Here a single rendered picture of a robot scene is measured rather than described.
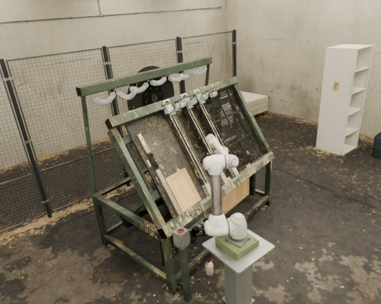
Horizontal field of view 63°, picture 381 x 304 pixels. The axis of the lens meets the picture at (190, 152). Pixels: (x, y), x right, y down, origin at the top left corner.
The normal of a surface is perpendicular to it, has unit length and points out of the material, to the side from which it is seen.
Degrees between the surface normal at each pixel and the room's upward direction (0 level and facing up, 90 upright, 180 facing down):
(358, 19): 90
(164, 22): 90
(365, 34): 90
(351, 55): 90
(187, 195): 58
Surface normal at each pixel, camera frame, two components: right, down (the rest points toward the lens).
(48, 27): 0.62, 0.29
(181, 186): 0.59, -0.29
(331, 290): -0.07, -0.91
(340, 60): -0.79, 0.30
